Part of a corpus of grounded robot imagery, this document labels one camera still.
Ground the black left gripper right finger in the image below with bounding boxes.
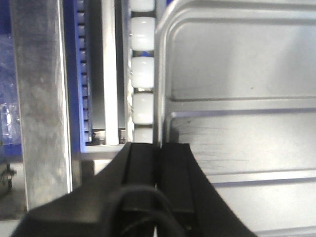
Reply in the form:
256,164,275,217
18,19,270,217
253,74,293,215
158,143,255,237

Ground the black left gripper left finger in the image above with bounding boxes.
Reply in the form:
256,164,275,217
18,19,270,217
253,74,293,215
12,143,156,237

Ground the silver metal tray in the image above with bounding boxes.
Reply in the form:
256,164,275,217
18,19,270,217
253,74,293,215
154,0,316,237

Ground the left steel divider rail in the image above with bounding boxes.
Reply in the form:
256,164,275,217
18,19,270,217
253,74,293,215
10,0,81,210

